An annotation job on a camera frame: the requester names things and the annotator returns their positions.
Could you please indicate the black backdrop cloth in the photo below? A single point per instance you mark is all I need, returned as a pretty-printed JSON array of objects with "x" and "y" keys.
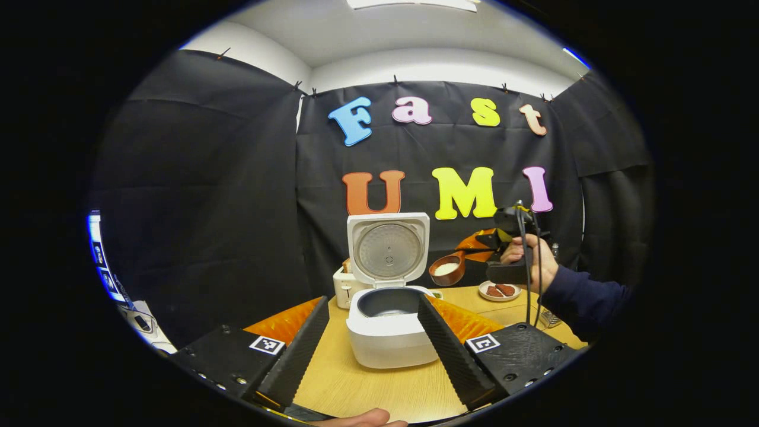
[{"x": 207, "y": 207}]

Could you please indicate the white rice portion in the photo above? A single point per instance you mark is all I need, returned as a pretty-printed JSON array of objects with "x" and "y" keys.
[{"x": 446, "y": 268}]

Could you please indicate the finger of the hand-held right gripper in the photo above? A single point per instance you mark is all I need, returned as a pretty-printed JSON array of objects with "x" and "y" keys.
[
  {"x": 477, "y": 240},
  {"x": 489, "y": 256}
]

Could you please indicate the brown meat piece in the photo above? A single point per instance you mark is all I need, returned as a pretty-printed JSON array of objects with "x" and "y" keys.
[
  {"x": 506, "y": 289},
  {"x": 493, "y": 292}
]

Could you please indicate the white rice cooker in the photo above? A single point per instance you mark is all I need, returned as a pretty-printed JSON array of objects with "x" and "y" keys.
[{"x": 379, "y": 341}]

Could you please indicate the brown wooden spoon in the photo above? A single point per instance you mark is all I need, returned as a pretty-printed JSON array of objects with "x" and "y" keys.
[{"x": 442, "y": 280}]

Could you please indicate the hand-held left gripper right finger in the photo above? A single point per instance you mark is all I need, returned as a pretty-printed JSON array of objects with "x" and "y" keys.
[{"x": 450, "y": 356}]

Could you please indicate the white toaster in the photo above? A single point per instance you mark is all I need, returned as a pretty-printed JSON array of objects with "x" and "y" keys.
[{"x": 343, "y": 293}]

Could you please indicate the long ceiling light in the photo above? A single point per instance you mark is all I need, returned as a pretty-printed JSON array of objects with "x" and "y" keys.
[{"x": 415, "y": 4}]

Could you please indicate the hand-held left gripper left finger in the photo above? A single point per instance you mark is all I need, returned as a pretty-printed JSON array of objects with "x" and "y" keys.
[{"x": 296, "y": 356}]

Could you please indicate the lit computer screen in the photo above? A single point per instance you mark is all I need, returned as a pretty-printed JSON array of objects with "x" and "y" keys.
[{"x": 101, "y": 255}]

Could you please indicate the small ceiling light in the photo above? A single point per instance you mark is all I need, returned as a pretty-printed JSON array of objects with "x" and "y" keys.
[{"x": 576, "y": 57}]

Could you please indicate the round white plate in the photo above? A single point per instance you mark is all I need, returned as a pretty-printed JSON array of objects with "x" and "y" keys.
[{"x": 483, "y": 295}]

